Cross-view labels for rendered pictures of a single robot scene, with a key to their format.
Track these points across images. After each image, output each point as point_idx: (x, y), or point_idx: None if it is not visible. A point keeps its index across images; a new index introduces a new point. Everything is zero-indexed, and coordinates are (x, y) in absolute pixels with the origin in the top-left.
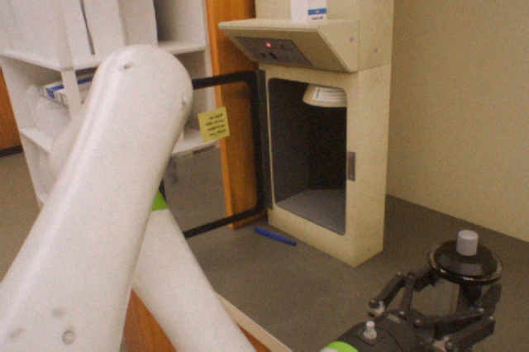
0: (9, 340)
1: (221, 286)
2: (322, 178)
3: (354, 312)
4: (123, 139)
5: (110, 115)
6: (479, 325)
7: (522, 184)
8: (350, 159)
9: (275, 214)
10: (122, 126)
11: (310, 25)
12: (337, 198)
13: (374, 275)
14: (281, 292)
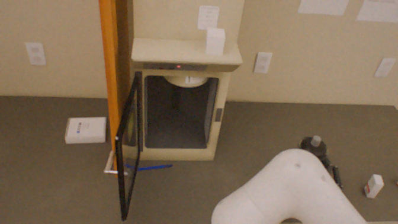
0: None
1: (176, 218)
2: (153, 114)
3: (243, 185)
4: (358, 213)
5: (346, 206)
6: (337, 171)
7: (244, 76)
8: (218, 111)
9: (145, 153)
10: (352, 207)
11: (235, 61)
12: (170, 123)
13: (225, 159)
14: (205, 199)
